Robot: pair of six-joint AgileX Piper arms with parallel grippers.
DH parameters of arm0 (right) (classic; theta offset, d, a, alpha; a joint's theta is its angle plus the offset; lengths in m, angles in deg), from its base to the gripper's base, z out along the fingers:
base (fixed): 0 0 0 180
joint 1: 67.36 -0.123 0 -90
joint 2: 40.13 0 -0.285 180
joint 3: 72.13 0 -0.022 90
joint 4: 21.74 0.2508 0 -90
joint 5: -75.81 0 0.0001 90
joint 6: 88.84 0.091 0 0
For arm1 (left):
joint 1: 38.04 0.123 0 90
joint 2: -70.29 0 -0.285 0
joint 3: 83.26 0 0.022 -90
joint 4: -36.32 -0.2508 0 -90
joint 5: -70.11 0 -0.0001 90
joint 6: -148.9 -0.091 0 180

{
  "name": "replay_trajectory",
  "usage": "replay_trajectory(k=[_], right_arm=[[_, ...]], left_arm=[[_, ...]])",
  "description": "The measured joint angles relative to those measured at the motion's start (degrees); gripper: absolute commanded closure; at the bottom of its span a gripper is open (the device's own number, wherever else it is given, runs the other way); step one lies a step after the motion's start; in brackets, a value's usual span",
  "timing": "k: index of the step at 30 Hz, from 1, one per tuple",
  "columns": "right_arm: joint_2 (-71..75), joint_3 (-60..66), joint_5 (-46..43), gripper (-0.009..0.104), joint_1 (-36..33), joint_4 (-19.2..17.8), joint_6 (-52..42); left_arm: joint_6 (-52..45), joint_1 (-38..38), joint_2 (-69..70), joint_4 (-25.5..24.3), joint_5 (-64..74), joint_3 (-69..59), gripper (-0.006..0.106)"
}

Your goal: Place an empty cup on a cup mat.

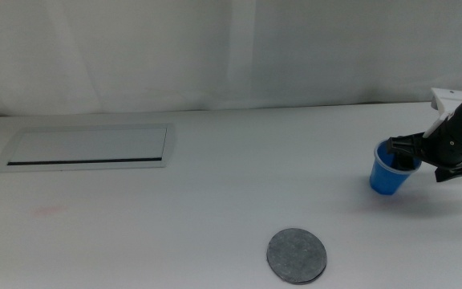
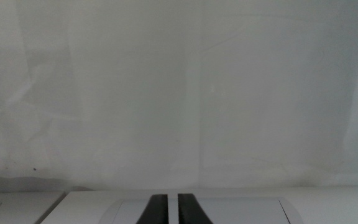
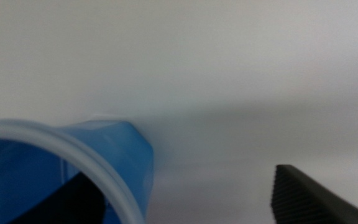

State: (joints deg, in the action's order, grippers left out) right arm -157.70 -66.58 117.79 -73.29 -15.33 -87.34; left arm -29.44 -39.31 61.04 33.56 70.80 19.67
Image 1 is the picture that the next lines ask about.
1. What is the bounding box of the white backdrop curtain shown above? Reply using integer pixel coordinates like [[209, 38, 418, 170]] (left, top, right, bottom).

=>
[[0, 0, 462, 118]]

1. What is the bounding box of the silver rectangular cable hatch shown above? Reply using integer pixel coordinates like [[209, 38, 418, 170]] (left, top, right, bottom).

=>
[[0, 123, 178, 173]]

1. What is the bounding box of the grey round cup mat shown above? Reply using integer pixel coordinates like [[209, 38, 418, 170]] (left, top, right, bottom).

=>
[[265, 227, 328, 286]]

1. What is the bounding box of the blue plastic cup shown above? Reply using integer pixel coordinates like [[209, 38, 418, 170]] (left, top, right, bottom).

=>
[[369, 139, 423, 197]]

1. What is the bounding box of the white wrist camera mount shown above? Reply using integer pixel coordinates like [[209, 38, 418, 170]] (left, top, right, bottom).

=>
[[422, 87, 462, 140]]

